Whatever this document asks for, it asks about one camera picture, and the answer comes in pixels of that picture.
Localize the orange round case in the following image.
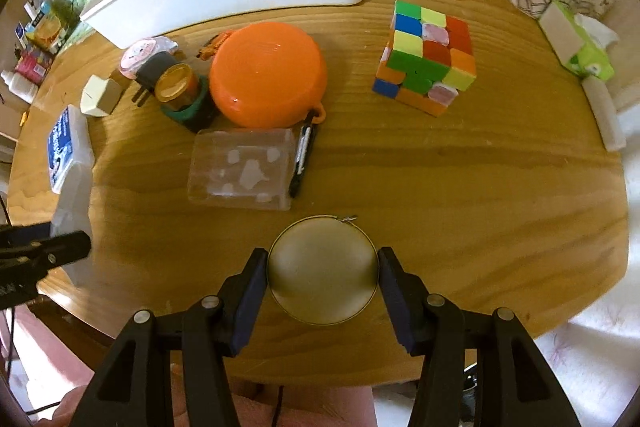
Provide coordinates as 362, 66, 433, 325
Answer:
209, 22, 329, 128

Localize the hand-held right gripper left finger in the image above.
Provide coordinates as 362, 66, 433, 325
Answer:
70, 248, 271, 427

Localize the white rectangular block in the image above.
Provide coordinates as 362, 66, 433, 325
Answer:
581, 76, 627, 152

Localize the clear plastic box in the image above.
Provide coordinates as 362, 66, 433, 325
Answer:
186, 128, 296, 212

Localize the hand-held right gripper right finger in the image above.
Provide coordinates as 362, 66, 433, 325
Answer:
377, 247, 583, 427

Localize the black cable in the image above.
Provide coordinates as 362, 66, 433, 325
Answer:
271, 384, 285, 427

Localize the orange black keychain cord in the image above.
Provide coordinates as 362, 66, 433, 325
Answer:
198, 33, 234, 60

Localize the black plug adapter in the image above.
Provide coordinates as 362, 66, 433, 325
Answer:
131, 51, 177, 106

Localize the small white angular box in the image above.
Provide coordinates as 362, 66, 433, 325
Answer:
80, 75, 124, 117

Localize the blue and white box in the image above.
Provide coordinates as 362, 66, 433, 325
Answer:
46, 103, 97, 287

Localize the pink printed can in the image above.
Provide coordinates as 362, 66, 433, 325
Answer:
14, 47, 54, 84

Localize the green tissue box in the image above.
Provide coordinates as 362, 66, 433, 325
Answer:
538, 0, 620, 82

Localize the orange juice carton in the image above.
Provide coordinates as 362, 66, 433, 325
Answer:
24, 0, 69, 54

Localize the white floral blanket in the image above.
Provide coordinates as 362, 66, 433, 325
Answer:
374, 297, 640, 427

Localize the round gold tin lid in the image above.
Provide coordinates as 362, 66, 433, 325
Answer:
266, 214, 379, 326

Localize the pink round tape dispenser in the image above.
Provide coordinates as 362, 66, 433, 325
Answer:
119, 37, 179, 80

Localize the black marker pen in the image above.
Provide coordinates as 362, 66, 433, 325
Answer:
288, 121, 319, 198

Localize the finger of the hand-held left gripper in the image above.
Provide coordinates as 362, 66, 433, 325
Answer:
0, 223, 52, 249
0, 230, 93, 282

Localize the multicolour puzzle cube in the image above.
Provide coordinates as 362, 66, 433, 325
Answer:
371, 0, 477, 118

